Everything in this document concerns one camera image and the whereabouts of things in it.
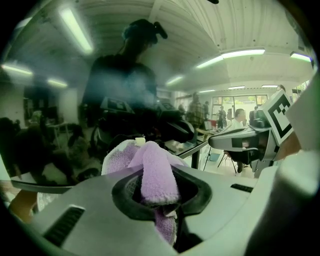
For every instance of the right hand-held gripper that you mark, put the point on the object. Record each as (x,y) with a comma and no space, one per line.
(280,117)

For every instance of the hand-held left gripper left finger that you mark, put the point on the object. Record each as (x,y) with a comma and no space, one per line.
(95,200)

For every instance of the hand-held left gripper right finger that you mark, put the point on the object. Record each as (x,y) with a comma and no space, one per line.
(225,212)

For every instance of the purple fleece cloth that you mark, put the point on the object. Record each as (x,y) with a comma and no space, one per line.
(155,170)

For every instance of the person's right forearm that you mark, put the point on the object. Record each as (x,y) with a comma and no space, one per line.
(290,147)

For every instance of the black folding chair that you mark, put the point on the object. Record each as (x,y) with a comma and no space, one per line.
(237,156)

